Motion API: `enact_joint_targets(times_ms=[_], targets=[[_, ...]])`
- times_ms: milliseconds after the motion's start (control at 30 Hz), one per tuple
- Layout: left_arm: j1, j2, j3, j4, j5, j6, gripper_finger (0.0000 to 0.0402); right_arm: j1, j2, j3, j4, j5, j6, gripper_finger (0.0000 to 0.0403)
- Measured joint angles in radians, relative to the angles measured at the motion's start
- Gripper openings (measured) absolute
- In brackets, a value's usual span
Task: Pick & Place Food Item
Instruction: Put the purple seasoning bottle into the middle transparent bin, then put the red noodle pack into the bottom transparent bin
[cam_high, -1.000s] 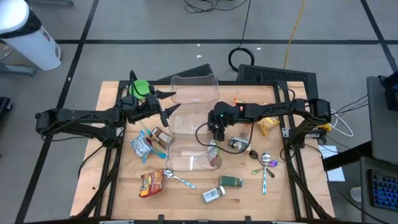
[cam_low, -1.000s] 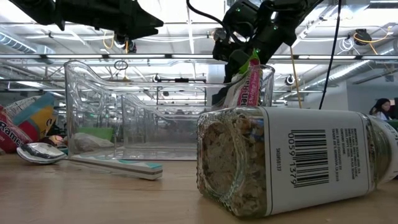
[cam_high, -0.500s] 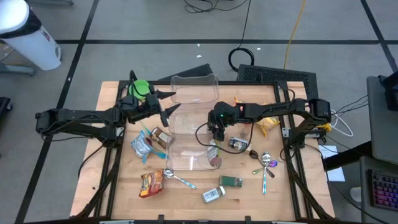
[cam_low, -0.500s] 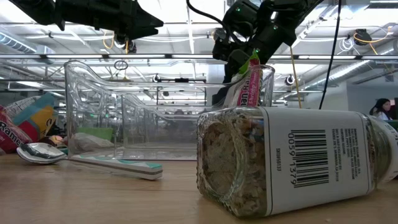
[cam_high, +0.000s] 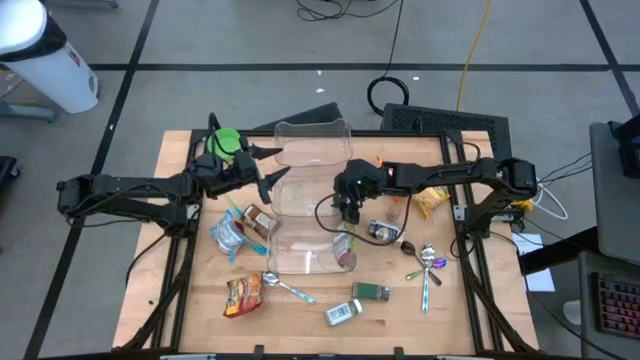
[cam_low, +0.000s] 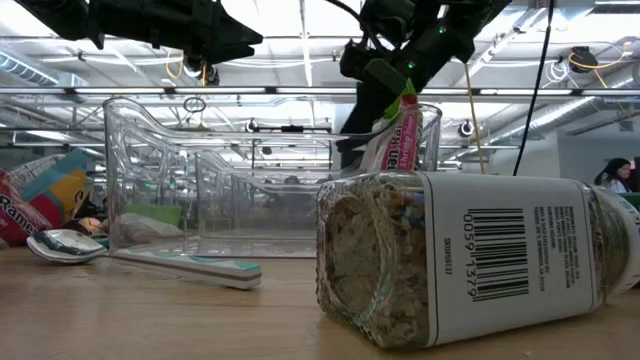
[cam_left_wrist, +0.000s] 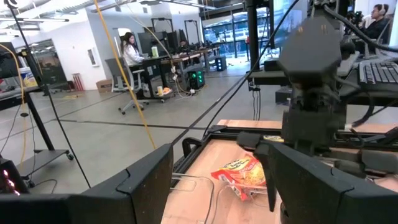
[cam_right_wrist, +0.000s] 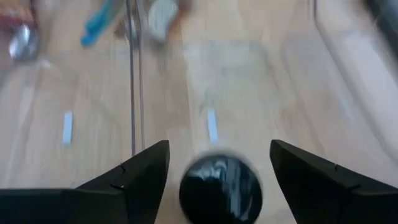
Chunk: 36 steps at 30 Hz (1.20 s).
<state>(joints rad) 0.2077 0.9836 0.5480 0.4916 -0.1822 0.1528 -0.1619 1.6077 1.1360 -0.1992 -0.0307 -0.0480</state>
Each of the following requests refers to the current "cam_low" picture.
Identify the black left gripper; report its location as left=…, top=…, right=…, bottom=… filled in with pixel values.
left=88, top=0, right=265, bottom=65

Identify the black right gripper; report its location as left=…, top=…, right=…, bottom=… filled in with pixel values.
left=335, top=0, right=484, bottom=170

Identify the green red snack packet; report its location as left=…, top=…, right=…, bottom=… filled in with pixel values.
left=357, top=78, right=425, bottom=175

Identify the clear three-compartment plastic bin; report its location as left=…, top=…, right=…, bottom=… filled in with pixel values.
left=102, top=96, right=444, bottom=260

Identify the white-label spice jar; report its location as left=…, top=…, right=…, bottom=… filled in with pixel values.
left=315, top=169, right=640, bottom=351

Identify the teal and white flat packet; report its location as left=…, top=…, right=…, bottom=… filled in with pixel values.
left=74, top=215, right=110, bottom=249

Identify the person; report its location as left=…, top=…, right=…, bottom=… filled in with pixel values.
left=593, top=157, right=634, bottom=195

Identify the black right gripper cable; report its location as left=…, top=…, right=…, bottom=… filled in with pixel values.
left=324, top=0, right=386, bottom=54

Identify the yellow hanging cable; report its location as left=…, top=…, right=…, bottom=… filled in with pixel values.
left=462, top=62, right=487, bottom=176

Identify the black hanging cable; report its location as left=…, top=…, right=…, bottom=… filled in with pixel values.
left=512, top=0, right=557, bottom=177

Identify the silver spoon teal striped handle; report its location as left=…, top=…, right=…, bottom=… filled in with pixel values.
left=25, top=228, right=264, bottom=291

